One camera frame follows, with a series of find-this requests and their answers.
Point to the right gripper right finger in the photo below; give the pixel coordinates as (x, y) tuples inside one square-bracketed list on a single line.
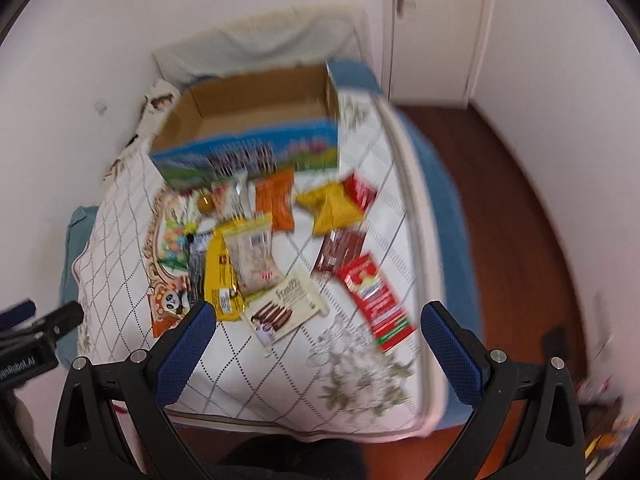
[(548, 443)]

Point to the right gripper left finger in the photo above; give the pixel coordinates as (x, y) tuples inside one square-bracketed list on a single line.
[(88, 442)]

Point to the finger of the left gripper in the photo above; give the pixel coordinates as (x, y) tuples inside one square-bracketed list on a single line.
[(17, 314), (30, 351)]

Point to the colourful gumball candy bag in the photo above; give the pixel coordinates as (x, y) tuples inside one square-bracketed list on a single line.
[(173, 244)]

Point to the amber jelly cup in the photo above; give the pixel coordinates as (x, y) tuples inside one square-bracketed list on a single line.
[(205, 203)]

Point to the clear silver snack packet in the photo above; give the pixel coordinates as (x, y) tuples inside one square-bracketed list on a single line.
[(230, 198)]

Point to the orange sunflower seed packet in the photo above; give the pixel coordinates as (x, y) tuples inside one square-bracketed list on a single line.
[(273, 195)]

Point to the yellow snack bag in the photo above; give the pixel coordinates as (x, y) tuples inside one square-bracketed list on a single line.
[(331, 208)]

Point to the orange panda snack packet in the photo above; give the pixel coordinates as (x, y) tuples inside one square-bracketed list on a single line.
[(169, 303)]

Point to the blue bed sheet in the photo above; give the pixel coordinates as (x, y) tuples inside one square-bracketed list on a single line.
[(440, 199)]

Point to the black snack packet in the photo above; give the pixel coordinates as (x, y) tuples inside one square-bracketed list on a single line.
[(197, 248)]

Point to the yellow cake packet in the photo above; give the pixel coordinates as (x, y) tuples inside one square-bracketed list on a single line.
[(221, 285)]

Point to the red green snack packet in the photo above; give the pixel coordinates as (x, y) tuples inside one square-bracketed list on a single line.
[(376, 300)]

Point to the white chocolate stick packet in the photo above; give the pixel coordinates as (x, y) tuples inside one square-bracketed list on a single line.
[(284, 308)]

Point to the clear nut bar packet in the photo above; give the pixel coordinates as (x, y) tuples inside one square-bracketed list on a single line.
[(249, 243)]

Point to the bear print pillow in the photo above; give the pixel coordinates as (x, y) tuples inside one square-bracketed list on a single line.
[(158, 103)]

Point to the open milk cardboard box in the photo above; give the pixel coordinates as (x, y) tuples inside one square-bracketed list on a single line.
[(259, 123)]

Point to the dark red wafer packet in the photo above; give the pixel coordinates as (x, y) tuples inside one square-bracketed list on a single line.
[(338, 248)]

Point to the grey white pillow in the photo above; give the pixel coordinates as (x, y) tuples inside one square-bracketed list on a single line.
[(299, 35)]

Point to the white closet door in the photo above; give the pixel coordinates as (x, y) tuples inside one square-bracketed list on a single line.
[(434, 50)]

